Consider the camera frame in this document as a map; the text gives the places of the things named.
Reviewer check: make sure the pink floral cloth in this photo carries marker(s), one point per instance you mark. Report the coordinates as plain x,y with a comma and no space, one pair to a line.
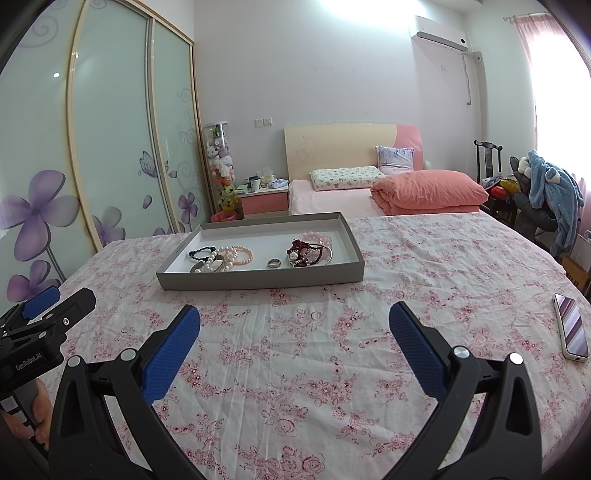
300,369

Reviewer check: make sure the person's left hand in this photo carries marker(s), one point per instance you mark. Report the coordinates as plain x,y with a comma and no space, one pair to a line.
44,406

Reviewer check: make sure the thin silver bangle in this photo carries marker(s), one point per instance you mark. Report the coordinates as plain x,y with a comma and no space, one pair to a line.
328,256

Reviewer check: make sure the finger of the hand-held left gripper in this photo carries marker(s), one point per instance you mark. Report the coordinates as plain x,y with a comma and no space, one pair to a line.
41,297
76,307

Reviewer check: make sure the blue cloth pack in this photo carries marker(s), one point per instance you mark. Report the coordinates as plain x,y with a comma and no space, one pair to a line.
278,184

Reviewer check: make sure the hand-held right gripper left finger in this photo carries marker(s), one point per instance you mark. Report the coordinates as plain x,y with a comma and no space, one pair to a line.
171,350

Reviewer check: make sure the pink white nightstand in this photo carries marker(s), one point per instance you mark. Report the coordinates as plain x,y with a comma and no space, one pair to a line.
263,203

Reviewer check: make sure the pink curtain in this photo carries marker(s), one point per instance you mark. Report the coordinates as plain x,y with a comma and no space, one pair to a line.
526,37

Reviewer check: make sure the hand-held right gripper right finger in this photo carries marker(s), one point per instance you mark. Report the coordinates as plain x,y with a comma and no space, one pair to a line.
415,350

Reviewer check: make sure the purple cushion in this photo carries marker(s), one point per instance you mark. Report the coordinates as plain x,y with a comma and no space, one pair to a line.
395,159

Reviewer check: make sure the folded pink quilt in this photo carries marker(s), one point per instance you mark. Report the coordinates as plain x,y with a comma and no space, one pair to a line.
429,189

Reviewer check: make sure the white wall switch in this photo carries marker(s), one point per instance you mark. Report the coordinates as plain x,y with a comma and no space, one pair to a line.
263,122

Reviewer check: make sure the clear tube of plush toys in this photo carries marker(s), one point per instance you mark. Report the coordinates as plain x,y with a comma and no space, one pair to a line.
219,157

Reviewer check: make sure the bed with cream headboard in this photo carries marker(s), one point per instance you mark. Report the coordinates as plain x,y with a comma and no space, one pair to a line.
332,143

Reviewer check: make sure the white air conditioner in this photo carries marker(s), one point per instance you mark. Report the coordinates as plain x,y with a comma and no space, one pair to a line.
438,32

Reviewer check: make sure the blue plush garment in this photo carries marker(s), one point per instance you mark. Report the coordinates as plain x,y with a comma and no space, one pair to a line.
554,184

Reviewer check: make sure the white plush toy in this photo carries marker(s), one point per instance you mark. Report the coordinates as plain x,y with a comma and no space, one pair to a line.
523,165

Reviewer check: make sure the grey shallow cardboard box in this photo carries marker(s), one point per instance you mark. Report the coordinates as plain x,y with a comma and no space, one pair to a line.
258,279

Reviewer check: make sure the flower-print sliding door wardrobe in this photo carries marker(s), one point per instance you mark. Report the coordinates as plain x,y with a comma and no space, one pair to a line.
115,115

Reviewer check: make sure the smartphone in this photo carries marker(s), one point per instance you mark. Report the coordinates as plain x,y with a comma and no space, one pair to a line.
572,327

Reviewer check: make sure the red yellow toy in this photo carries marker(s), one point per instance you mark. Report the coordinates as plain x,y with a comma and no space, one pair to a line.
504,187

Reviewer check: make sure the dark wooden chair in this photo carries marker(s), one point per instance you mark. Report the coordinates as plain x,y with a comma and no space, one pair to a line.
487,157

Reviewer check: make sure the patterned white pillow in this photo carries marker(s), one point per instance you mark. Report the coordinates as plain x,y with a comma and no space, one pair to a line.
344,177

